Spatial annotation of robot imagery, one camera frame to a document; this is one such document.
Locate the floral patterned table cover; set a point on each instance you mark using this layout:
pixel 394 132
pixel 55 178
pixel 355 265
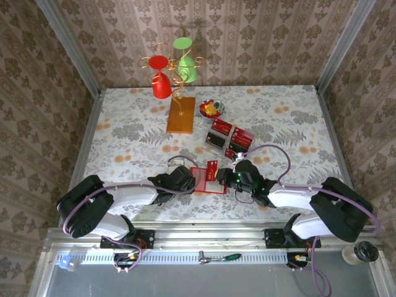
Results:
pixel 139 108

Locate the blue white plug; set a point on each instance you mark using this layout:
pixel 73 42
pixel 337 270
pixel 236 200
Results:
pixel 64 262

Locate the black card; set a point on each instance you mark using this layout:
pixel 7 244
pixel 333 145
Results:
pixel 238 146
pixel 216 140

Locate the small patterned bowl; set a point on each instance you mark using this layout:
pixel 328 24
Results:
pixel 220 106

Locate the aluminium table side rail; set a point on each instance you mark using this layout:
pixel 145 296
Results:
pixel 89 130
pixel 333 130

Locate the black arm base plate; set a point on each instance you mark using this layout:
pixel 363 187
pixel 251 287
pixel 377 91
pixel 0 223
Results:
pixel 148 238
pixel 272 238

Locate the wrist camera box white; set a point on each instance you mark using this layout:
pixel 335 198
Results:
pixel 174 162
pixel 238 157

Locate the red VIP card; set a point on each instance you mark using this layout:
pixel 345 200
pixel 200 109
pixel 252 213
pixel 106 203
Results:
pixel 212 170
pixel 230 152
pixel 241 140
pixel 244 133
pixel 223 127

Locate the red goblet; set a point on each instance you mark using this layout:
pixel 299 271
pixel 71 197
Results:
pixel 161 86

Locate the yellow wrapped candy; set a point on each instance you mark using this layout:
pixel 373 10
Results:
pixel 211 109

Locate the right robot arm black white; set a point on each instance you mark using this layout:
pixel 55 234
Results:
pixel 340 210

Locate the clear cup with dark lid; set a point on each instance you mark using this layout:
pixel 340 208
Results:
pixel 365 251

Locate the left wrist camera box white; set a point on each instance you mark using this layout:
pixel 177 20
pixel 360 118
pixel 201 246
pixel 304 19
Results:
pixel 174 162

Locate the green goblet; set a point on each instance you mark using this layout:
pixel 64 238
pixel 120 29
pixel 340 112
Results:
pixel 187 69

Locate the aluminium frame post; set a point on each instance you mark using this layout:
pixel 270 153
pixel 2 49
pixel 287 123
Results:
pixel 342 46
pixel 72 49

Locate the red wrapped candy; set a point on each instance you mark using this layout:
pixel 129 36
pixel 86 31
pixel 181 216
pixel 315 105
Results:
pixel 204 108

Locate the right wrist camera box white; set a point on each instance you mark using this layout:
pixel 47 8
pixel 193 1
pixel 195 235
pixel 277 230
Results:
pixel 238 157

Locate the long aluminium base rail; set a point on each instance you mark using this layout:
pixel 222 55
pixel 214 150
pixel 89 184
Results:
pixel 210 236

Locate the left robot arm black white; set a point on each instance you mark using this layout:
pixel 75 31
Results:
pixel 83 210

